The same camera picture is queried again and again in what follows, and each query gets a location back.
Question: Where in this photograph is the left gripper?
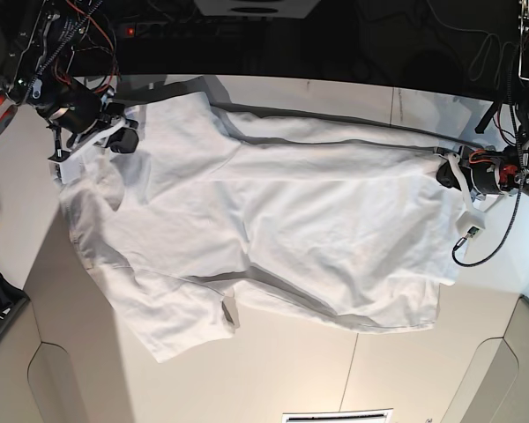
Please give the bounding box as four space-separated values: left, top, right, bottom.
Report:
436 150 519 219

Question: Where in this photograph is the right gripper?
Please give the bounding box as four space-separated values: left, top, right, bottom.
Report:
34 85 139 161

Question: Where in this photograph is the white t-shirt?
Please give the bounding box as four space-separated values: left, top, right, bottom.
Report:
59 92 465 362

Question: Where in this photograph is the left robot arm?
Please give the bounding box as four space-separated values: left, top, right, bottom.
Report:
437 1 529 211

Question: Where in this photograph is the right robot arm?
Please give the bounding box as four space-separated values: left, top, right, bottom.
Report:
0 1 139 164

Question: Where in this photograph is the power strip with red light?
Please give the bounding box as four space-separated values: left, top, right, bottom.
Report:
115 20 216 39

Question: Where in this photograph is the white vent grille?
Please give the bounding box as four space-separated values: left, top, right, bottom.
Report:
281 409 393 423

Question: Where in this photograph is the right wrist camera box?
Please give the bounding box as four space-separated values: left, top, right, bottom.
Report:
48 157 83 185

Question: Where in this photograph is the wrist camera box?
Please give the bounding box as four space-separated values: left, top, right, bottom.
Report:
48 157 83 185
456 210 486 240

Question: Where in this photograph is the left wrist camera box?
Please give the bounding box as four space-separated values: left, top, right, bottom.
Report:
456 210 486 240

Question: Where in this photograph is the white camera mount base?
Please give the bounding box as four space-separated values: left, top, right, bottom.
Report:
194 0 320 19

